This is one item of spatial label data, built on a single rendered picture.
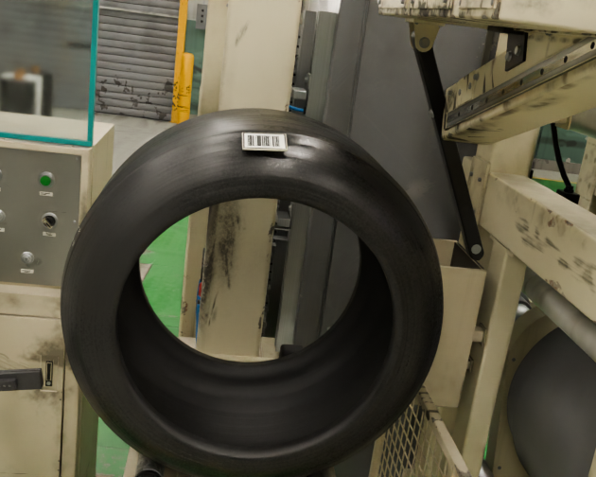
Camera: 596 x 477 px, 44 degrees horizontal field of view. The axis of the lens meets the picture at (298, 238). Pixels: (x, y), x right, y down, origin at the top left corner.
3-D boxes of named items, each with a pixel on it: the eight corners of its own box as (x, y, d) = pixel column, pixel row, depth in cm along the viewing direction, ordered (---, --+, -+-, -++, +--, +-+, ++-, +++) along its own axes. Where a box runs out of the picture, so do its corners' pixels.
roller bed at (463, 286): (369, 359, 166) (391, 234, 158) (432, 363, 168) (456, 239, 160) (388, 403, 148) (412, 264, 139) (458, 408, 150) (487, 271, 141)
